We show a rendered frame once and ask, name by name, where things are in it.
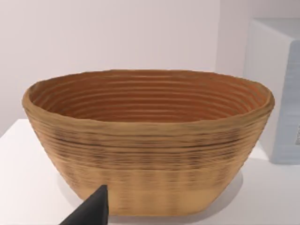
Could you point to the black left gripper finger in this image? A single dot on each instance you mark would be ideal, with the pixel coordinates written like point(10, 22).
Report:
point(95, 209)

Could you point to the brown woven basket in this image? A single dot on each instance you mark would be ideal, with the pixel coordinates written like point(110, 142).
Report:
point(150, 145)

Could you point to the pale microwave oven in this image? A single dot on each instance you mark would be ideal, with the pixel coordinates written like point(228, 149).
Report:
point(281, 93)

